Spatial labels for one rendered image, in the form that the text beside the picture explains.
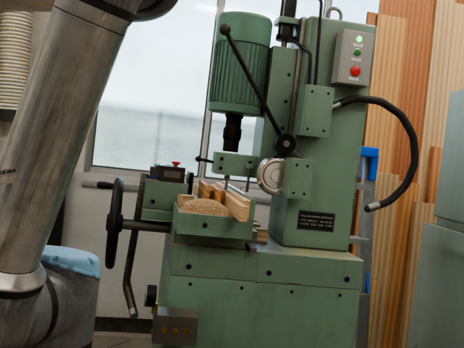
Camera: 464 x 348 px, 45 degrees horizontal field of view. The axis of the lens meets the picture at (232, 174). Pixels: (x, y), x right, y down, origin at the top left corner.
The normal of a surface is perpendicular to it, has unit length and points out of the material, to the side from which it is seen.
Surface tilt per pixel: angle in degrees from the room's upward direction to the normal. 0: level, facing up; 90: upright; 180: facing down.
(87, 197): 90
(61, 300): 73
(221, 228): 90
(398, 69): 86
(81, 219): 90
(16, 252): 105
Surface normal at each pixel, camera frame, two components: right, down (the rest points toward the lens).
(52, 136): 0.33, 0.33
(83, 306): 0.89, 0.14
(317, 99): 0.16, 0.07
